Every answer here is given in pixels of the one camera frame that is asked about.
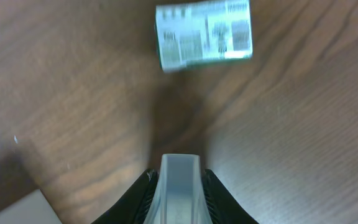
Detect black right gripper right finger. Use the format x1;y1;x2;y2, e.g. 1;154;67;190
201;169;258;224

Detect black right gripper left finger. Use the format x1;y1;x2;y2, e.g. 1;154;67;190
92;169;158;224

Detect clear foam pump bottle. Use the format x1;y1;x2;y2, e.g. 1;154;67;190
144;154;212;224

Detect white pink-lined box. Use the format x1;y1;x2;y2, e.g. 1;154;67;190
0;190;62;224

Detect green white soap box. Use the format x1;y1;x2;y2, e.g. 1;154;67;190
155;0;253;72

